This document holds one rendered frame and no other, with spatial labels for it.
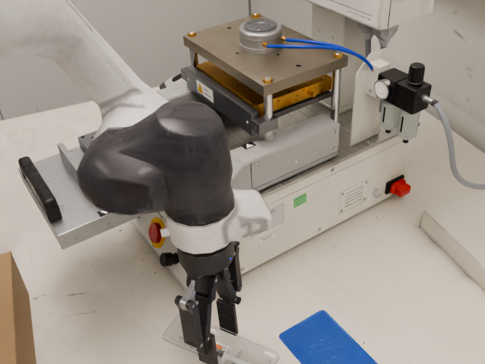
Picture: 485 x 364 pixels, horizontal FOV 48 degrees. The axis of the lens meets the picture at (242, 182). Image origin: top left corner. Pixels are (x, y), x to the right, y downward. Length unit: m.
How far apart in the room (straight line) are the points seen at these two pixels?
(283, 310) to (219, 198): 0.40
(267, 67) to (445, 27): 0.66
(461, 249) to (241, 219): 0.53
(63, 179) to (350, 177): 0.53
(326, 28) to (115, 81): 0.54
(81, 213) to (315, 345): 0.44
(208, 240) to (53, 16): 0.30
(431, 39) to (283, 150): 0.72
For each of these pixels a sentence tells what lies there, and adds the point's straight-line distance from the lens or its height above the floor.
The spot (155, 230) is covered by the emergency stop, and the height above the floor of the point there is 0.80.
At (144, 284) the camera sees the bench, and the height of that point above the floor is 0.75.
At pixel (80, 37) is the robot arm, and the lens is 0.67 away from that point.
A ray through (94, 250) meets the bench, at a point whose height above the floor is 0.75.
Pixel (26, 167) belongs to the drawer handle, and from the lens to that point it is 0.96.
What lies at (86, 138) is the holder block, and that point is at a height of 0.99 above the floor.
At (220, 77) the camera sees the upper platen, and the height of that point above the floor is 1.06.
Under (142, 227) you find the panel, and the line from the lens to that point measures 1.15.
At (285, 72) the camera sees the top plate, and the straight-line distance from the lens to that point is 0.92.
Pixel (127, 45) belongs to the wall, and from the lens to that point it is 2.58.
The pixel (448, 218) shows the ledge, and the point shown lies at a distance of 1.14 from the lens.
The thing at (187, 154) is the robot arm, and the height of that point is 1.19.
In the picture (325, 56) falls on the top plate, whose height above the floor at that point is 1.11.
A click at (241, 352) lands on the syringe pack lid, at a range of 0.87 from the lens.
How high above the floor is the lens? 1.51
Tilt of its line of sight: 37 degrees down
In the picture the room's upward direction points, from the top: 3 degrees counter-clockwise
